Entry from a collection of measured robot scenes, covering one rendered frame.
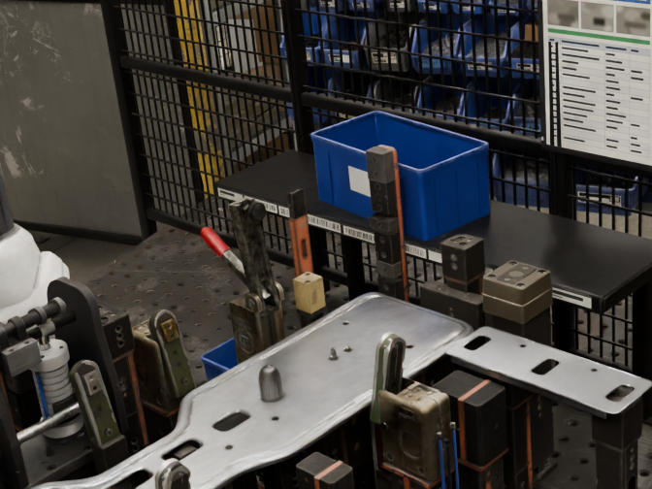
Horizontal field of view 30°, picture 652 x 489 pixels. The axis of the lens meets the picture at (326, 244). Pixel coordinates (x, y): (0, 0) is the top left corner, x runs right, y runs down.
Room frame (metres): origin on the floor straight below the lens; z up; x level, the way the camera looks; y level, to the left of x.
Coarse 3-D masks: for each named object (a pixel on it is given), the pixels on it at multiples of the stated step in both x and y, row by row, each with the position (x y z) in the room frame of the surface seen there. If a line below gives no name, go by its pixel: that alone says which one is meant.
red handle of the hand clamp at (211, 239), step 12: (204, 228) 1.75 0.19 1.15; (204, 240) 1.74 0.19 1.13; (216, 240) 1.73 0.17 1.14; (216, 252) 1.72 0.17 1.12; (228, 252) 1.71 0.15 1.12; (228, 264) 1.70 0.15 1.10; (240, 264) 1.70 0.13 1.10; (240, 276) 1.69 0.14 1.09; (264, 288) 1.67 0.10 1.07; (264, 300) 1.65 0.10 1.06
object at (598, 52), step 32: (544, 0) 1.93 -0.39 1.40; (576, 0) 1.88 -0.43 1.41; (608, 0) 1.84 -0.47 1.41; (640, 0) 1.80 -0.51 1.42; (544, 32) 1.93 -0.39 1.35; (576, 32) 1.89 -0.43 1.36; (608, 32) 1.84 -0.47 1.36; (640, 32) 1.80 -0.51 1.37; (544, 64) 1.93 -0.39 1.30; (576, 64) 1.89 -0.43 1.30; (608, 64) 1.84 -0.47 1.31; (640, 64) 1.80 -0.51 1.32; (544, 96) 1.93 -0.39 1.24; (576, 96) 1.89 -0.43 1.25; (608, 96) 1.84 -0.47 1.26; (640, 96) 1.80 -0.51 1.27; (544, 128) 1.93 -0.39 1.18; (576, 128) 1.89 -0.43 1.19; (608, 128) 1.84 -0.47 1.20; (640, 128) 1.80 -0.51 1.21; (608, 160) 1.84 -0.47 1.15; (640, 160) 1.80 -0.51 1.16
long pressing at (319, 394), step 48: (288, 336) 1.64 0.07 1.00; (336, 336) 1.63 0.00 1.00; (432, 336) 1.59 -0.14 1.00; (240, 384) 1.51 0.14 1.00; (288, 384) 1.50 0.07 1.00; (336, 384) 1.48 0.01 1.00; (192, 432) 1.40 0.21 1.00; (240, 432) 1.39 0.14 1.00; (288, 432) 1.38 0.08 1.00; (96, 480) 1.31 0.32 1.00; (192, 480) 1.29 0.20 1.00
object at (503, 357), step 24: (480, 336) 1.58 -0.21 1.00; (504, 336) 1.57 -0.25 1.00; (456, 360) 1.52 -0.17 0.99; (480, 360) 1.51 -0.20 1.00; (504, 360) 1.50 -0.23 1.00; (528, 360) 1.49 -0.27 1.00; (576, 360) 1.48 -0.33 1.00; (528, 384) 1.43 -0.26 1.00; (552, 384) 1.42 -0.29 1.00; (576, 384) 1.41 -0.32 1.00; (600, 384) 1.41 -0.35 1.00; (624, 384) 1.40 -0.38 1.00; (648, 384) 1.40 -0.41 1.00; (600, 408) 1.35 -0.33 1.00; (624, 408) 1.34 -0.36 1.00
